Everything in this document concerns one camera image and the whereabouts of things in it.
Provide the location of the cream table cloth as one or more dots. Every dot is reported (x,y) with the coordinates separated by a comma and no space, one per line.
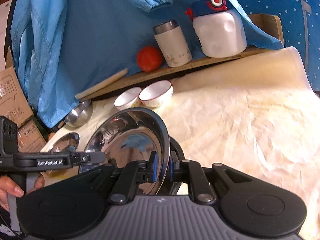
(257,115)

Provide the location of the white bowl red rim right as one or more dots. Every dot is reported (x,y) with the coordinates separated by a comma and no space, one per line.
(156,94)

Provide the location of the orange fruit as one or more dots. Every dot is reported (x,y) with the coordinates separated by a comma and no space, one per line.
(149,59)

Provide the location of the cardboard box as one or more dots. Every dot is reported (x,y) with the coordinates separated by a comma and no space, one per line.
(13,104)
(29,138)

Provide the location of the wooden rolling pin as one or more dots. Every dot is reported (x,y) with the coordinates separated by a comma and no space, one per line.
(108,81)

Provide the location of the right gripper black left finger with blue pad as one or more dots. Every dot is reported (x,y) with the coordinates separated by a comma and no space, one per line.
(132,175)

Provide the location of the white jug blue lid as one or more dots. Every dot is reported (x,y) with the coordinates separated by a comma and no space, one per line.
(218,27)

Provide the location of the upper cardboard box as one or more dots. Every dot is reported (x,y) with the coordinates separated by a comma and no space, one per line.
(13,104)

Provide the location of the small steel bowl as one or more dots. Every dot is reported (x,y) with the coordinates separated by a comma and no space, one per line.
(80,114)

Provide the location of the blue jacket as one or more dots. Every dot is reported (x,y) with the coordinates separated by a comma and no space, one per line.
(62,47)

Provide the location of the lower cardboard box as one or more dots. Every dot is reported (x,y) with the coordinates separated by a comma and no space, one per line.
(29,138)

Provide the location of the white bowl red rim left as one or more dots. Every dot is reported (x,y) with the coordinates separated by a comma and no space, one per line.
(128,99)

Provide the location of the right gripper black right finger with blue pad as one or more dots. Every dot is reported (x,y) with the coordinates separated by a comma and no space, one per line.
(192,173)

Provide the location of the white bowl red rim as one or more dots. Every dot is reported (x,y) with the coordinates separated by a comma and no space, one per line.
(156,94)
(128,99)

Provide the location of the small patterned steel plate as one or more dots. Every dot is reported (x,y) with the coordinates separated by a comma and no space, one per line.
(67,143)

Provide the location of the large steel plate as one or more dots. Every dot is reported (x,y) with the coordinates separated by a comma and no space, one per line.
(131,135)

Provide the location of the person's left hand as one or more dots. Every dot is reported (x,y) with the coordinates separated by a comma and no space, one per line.
(8,186)

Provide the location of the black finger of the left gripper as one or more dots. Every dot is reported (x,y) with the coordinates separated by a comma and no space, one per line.
(87,158)

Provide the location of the white thermos steel lid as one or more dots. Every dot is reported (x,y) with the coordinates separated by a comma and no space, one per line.
(172,43)

